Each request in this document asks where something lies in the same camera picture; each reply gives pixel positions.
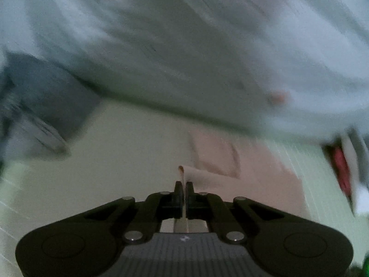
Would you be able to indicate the blue jeans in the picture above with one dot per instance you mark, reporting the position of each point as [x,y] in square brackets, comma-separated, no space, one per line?
[49,92]

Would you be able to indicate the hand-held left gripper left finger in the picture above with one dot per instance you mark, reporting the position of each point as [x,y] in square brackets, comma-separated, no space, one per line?
[178,192]

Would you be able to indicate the folded white garment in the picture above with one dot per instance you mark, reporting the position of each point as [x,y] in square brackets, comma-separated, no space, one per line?
[361,197]

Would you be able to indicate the beige shirt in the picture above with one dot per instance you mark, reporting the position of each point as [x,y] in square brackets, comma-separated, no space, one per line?
[259,173]

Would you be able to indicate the red cloth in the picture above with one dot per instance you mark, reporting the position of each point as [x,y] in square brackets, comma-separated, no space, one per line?
[341,164]

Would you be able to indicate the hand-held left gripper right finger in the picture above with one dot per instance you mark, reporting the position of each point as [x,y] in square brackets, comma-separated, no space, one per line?
[189,192]

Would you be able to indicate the carrot print light blue duvet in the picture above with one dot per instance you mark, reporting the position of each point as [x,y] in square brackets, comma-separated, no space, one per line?
[187,49]

